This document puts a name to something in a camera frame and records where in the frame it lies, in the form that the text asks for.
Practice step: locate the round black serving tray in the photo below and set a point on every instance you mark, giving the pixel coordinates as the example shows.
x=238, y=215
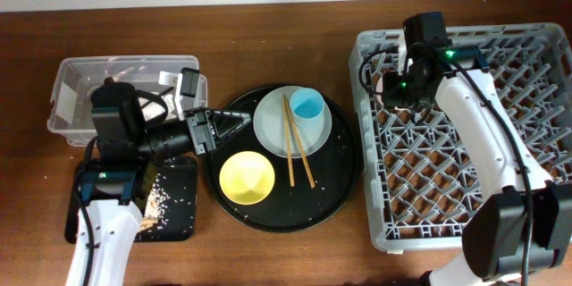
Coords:
x=336, y=167

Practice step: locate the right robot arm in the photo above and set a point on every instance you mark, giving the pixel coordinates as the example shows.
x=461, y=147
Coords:
x=523, y=225

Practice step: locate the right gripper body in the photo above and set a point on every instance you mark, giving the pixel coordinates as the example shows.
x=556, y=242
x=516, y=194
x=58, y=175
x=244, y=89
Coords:
x=391, y=96

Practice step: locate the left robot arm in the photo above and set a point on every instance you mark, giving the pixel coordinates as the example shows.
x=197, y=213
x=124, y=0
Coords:
x=106, y=231

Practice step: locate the wooden chopstick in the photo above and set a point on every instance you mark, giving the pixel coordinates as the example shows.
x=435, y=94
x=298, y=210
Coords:
x=297, y=139
x=286, y=123

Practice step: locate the food scraps and rice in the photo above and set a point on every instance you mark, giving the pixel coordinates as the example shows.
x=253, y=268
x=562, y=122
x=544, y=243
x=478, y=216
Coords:
x=155, y=210

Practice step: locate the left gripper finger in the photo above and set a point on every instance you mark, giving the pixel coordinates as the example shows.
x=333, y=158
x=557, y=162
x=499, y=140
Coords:
x=232, y=136
x=211, y=113

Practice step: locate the black rectangular tray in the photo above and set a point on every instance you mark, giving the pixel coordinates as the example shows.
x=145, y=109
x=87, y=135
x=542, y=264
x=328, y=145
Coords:
x=177, y=176

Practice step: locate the grey dishwasher rack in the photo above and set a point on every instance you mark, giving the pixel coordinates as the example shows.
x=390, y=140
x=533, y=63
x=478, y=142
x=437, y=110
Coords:
x=421, y=188

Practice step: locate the yellow bowl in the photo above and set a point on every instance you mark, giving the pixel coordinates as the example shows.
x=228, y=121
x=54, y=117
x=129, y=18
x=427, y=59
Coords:
x=247, y=178

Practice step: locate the white napkin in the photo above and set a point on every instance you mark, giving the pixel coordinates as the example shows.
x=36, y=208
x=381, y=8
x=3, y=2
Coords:
x=152, y=110

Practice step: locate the clear plastic waste bin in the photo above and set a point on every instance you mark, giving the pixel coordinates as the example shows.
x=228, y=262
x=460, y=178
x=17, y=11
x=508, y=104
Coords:
x=78, y=77

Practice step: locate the blue cup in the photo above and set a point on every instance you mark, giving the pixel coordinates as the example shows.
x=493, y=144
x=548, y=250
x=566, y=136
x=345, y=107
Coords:
x=307, y=106

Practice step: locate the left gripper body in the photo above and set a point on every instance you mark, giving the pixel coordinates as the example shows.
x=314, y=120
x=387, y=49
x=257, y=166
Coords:
x=201, y=130

